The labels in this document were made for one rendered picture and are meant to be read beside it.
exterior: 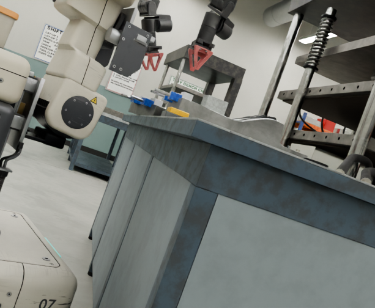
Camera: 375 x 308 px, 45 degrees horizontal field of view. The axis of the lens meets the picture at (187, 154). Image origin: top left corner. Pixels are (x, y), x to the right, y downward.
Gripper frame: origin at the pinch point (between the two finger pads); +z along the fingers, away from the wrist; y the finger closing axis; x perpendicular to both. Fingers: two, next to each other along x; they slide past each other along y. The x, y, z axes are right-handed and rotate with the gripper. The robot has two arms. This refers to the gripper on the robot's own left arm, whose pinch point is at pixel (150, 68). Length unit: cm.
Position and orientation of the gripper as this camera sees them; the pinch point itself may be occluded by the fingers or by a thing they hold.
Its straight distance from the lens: 190.7
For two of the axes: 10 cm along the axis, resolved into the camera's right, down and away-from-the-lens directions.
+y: -5.6, -2.1, 8.0
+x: -8.3, 1.8, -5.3
